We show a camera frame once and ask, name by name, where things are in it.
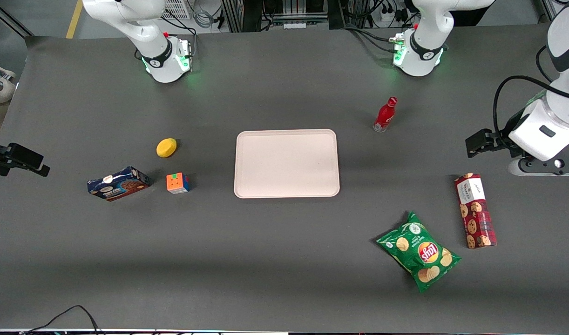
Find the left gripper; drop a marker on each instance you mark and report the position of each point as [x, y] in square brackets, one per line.
[502, 138]

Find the red tartan cookie box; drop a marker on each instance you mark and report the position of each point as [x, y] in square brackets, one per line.
[474, 211]

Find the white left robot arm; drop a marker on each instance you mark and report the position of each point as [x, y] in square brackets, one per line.
[419, 56]

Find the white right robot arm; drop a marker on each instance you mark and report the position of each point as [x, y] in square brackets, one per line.
[161, 60]

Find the blue cookie box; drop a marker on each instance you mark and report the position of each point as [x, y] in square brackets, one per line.
[118, 184]

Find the pale pink plastic tray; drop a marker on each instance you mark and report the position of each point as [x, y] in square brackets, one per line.
[287, 163]

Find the red drink bottle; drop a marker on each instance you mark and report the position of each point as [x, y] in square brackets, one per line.
[385, 115]

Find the green chips bag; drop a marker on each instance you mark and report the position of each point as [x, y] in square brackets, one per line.
[419, 253]

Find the yellow lemon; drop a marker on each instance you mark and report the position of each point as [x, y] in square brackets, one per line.
[166, 147]

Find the colourful puzzle cube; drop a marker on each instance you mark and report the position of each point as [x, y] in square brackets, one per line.
[178, 183]

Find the white power strip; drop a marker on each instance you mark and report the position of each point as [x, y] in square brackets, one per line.
[388, 14]

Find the white perforated basket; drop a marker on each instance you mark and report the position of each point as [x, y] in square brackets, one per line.
[176, 8]

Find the dark equipment rack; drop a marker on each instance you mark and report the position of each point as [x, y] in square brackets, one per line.
[275, 11]

